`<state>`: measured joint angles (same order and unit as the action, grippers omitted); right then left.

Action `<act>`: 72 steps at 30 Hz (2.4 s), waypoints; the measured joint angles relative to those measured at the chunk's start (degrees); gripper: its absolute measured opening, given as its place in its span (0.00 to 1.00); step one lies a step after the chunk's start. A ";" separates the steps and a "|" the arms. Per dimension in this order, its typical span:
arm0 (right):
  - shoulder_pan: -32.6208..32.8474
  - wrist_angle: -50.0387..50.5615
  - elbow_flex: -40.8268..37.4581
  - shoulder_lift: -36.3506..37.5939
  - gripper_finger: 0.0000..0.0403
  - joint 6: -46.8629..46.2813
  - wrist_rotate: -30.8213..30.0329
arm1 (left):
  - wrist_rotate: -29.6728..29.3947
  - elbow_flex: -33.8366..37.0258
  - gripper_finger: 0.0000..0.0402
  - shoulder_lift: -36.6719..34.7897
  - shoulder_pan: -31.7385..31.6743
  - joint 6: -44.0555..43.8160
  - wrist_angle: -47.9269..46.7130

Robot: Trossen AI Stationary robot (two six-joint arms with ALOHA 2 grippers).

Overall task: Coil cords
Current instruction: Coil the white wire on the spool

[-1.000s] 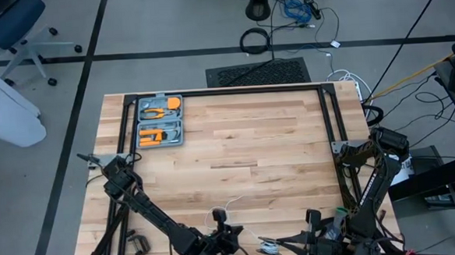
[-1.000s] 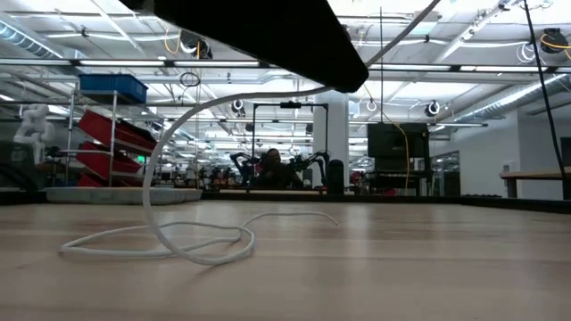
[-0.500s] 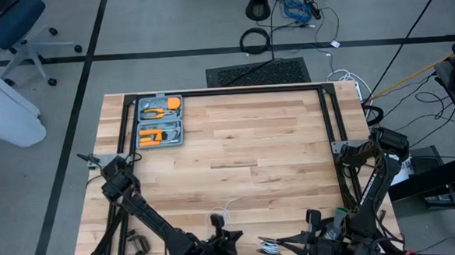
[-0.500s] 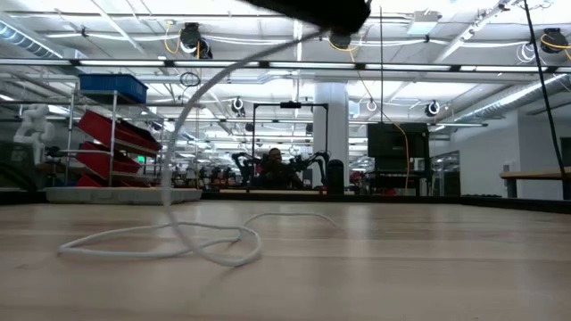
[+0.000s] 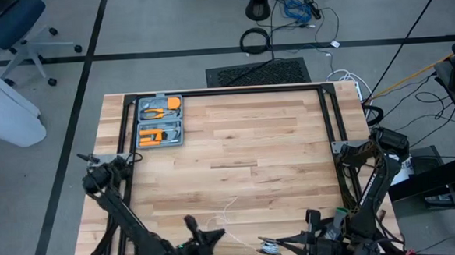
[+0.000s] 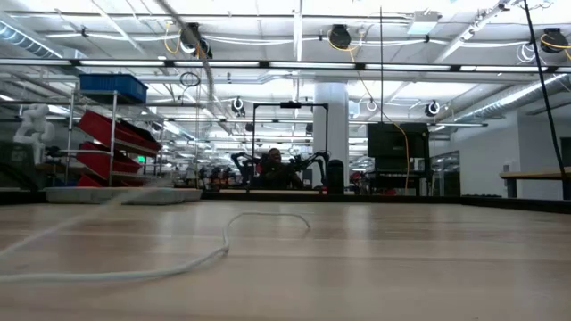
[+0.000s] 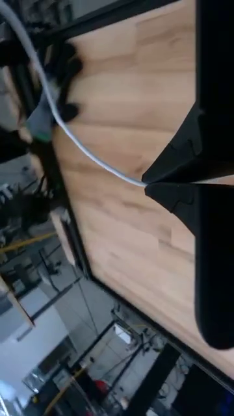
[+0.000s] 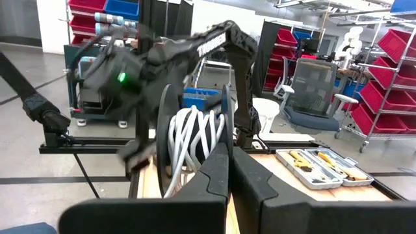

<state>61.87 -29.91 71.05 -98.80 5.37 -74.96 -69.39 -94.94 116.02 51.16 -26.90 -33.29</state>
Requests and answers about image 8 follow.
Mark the small blue bin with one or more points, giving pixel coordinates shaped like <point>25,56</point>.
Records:
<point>302,35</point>

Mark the teal equipment cart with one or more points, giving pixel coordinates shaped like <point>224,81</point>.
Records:
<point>73,97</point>

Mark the red slanted storage bin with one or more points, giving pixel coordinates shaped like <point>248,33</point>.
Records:
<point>395,44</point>
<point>386,73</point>
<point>373,120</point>
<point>377,97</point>

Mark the blue shelf bins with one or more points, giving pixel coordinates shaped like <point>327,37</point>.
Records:
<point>122,8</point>

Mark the grey plastic tool case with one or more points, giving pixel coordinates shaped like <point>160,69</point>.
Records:
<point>325,182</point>

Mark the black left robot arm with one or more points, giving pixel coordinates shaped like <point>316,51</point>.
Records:
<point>211,42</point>

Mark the blue floor bin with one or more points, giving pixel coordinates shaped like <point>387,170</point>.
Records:
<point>195,97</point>

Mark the white plastic bin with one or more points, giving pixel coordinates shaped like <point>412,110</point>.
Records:
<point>268,112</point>

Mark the red bins black rack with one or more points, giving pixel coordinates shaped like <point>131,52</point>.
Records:
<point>284,39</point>

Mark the white robot figure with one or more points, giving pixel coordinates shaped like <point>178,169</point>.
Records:
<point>352,44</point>

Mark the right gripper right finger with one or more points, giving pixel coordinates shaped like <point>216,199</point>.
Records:
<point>292,217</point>

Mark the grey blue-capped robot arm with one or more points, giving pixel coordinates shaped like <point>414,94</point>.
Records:
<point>109,24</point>

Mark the blue bin on rack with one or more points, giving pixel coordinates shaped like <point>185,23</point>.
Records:
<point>404,6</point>

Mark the stacked red bins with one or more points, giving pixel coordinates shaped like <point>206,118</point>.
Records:
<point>86,22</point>

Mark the blue office chair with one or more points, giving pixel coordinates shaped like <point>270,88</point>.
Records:
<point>312,87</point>

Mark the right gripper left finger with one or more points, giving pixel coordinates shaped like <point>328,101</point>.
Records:
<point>162,217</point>

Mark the light blue device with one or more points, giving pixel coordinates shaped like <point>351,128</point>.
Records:
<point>86,63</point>

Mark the metal bin rack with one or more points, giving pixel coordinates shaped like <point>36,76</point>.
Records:
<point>390,84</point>

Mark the black cabinet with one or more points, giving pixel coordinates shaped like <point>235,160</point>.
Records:
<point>169,16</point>

